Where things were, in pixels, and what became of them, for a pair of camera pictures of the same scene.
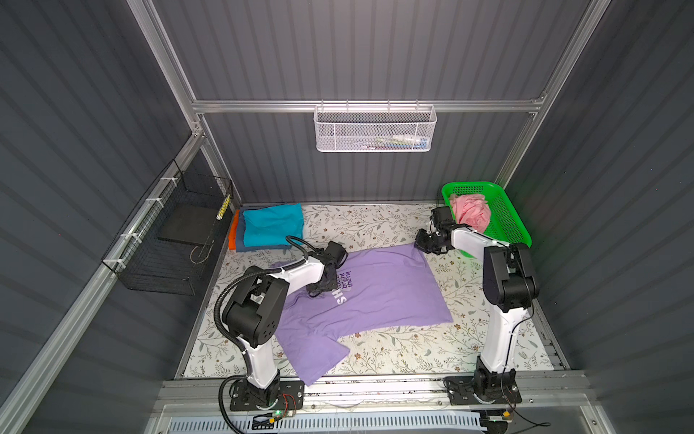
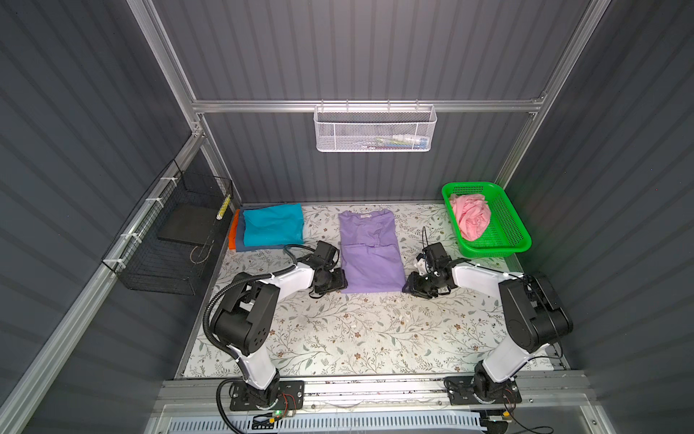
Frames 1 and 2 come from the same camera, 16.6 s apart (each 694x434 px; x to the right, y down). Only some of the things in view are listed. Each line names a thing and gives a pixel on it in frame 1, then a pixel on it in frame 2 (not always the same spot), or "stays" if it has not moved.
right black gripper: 420,242 → 414,287
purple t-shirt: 380,292 → 371,251
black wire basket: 164,249 stays
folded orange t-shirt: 233,231 stays
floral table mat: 430,348 stays
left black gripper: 332,285 stays
